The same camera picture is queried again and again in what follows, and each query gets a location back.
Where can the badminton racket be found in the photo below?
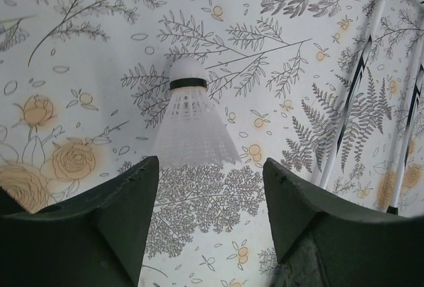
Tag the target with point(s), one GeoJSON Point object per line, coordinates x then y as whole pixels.
{"type": "Point", "coordinates": [370, 39]}
{"type": "Point", "coordinates": [416, 69]}

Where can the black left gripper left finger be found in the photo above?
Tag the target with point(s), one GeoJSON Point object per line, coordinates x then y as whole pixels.
{"type": "Point", "coordinates": [96, 238]}

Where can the white shuttlecock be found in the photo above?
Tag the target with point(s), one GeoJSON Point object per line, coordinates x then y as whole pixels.
{"type": "Point", "coordinates": [192, 132]}

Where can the floral table mat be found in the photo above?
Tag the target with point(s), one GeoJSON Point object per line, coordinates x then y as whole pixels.
{"type": "Point", "coordinates": [85, 86]}

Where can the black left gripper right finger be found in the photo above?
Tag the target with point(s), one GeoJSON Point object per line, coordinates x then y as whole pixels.
{"type": "Point", "coordinates": [321, 239]}

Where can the right badminton racket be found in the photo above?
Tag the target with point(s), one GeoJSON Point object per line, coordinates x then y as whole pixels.
{"type": "Point", "coordinates": [416, 69]}

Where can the left badminton racket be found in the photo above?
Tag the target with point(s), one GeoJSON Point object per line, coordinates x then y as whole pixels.
{"type": "Point", "coordinates": [370, 39]}

